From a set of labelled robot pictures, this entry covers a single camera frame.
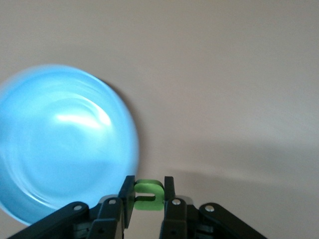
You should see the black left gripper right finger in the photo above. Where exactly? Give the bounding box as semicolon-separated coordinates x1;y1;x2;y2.
160;176;269;239

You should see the green letter n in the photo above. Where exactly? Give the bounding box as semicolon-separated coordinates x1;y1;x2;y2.
134;179;165;211

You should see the brown table cover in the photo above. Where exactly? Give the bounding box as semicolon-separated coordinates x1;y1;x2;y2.
0;0;319;239

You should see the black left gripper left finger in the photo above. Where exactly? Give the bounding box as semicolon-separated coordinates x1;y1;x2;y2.
8;175;137;239

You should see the blue plate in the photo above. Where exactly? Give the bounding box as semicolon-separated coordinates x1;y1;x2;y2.
0;64;140;226

